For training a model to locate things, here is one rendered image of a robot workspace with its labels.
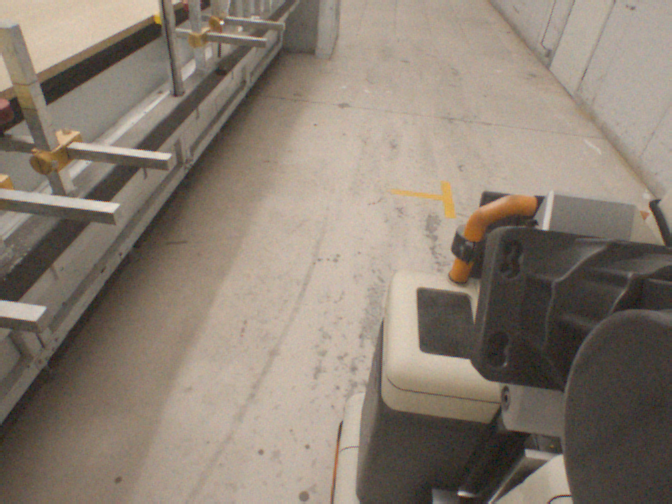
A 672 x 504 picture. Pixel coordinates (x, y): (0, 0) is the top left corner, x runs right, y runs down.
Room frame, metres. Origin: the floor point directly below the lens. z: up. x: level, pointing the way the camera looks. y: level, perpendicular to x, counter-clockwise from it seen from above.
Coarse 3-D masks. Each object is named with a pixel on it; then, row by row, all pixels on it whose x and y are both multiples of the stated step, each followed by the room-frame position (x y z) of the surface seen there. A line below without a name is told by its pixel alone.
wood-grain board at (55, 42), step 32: (0, 0) 1.92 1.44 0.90; (32, 0) 1.97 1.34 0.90; (64, 0) 2.02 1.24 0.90; (96, 0) 2.08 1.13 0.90; (128, 0) 2.13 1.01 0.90; (32, 32) 1.54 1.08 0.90; (64, 32) 1.58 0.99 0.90; (96, 32) 1.61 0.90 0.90; (128, 32) 1.71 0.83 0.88; (0, 64) 1.22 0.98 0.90; (64, 64) 1.31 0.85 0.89; (0, 96) 1.03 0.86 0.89
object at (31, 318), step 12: (0, 312) 0.42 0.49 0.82; (12, 312) 0.43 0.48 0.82; (24, 312) 0.43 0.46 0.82; (36, 312) 0.43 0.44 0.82; (48, 312) 0.44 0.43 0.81; (0, 324) 0.42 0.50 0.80; (12, 324) 0.42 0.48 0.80; (24, 324) 0.42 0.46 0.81; (36, 324) 0.41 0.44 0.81; (48, 324) 0.43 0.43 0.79
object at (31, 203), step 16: (0, 192) 0.69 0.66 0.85; (16, 192) 0.70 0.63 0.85; (0, 208) 0.67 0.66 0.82; (16, 208) 0.67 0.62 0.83; (32, 208) 0.67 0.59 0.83; (48, 208) 0.67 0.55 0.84; (64, 208) 0.67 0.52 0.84; (80, 208) 0.67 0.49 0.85; (96, 208) 0.67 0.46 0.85; (112, 208) 0.68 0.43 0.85
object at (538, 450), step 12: (528, 444) 0.34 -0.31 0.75; (540, 444) 0.32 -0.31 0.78; (552, 444) 0.33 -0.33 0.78; (528, 456) 0.30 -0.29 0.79; (540, 456) 0.30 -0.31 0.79; (552, 456) 0.31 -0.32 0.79; (516, 468) 0.30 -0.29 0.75; (528, 468) 0.30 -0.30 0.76; (504, 480) 0.31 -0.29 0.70; (516, 480) 0.30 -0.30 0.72; (492, 492) 0.31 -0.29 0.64; (504, 492) 0.30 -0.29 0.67
